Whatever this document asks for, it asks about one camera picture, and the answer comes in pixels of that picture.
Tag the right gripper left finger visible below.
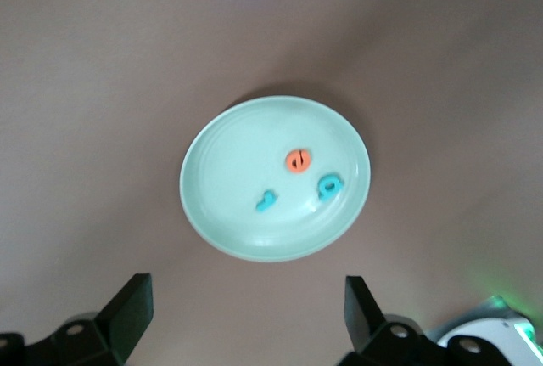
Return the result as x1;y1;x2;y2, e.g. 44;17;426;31
29;273;154;366

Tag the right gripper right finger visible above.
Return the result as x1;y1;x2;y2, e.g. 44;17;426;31
341;275;451;366

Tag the teal foam letter q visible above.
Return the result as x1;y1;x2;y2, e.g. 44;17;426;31
316;173;344;203

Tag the teal foam letter r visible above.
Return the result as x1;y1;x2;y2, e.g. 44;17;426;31
255;190;277;213

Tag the orange foam letter e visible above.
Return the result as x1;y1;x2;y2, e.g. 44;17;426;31
284;149;313;174

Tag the light green plate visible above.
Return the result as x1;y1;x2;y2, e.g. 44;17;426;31
179;94;372;263

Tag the brown table cover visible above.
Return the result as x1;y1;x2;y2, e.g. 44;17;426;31
0;0;543;366

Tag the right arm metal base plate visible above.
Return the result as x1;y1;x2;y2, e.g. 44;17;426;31
428;296;543;366

